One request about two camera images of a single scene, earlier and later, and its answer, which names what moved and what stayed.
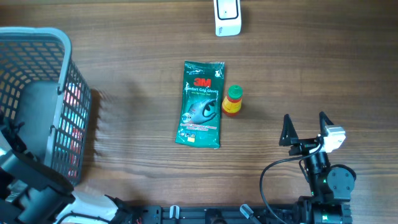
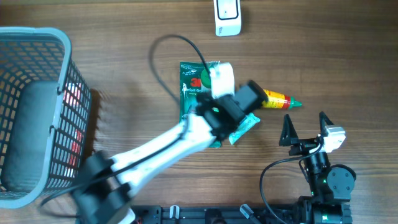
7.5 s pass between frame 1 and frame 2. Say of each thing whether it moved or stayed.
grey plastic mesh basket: stayed
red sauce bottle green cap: moved
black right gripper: stayed
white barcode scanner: stayed
